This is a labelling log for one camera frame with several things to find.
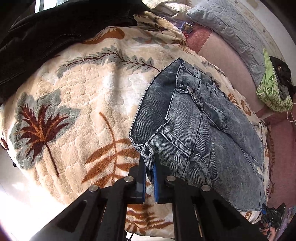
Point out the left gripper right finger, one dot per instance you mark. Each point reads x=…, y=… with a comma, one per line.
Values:
x=200, y=213

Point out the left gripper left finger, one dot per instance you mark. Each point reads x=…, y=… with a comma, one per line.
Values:
x=98, y=213

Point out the blue denim pants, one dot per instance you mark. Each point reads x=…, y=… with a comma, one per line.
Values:
x=187, y=123

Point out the pink sofa cushion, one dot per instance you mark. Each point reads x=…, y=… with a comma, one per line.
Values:
x=281, y=129

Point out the cream leaf-pattern plush blanket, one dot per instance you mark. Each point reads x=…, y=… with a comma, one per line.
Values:
x=68, y=125

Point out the green patterned cloth bag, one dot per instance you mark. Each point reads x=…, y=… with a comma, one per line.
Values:
x=270, y=91

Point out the black cloth beside green bag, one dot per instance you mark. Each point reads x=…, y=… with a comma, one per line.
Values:
x=283, y=75

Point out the small colourful packet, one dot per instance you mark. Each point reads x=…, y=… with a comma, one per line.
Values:
x=186, y=28

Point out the black garment on blanket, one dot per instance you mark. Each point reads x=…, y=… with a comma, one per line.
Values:
x=39, y=37

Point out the grey quilted pillow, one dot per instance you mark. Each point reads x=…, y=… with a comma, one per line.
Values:
x=236, y=30

